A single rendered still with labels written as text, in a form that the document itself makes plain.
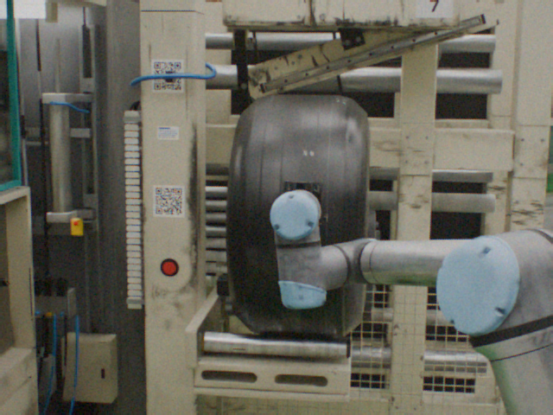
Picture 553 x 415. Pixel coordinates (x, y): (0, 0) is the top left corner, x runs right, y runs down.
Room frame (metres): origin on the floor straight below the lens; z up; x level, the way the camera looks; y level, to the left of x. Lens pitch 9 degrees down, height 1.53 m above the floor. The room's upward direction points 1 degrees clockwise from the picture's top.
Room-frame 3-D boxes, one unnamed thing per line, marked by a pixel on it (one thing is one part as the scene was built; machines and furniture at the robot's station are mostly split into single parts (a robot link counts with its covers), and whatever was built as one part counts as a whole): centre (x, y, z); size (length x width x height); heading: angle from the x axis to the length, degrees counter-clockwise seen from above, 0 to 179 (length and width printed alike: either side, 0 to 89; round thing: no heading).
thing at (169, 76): (1.92, 0.25, 1.51); 0.19 x 0.19 x 0.06; 84
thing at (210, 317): (1.94, 0.17, 0.90); 0.40 x 0.03 x 0.10; 174
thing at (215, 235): (2.32, 0.17, 1.05); 0.20 x 0.15 x 0.30; 84
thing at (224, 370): (1.78, 0.01, 0.83); 0.36 x 0.09 x 0.06; 84
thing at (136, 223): (1.90, 0.34, 1.19); 0.05 x 0.04 x 0.48; 174
